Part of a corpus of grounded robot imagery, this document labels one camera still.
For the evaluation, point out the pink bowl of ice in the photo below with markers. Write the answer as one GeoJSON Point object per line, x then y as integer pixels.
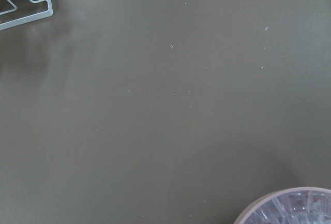
{"type": "Point", "coordinates": [293, 205]}

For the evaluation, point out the white wire cup rack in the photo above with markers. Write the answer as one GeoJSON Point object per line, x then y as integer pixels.
{"type": "Point", "coordinates": [18, 12]}

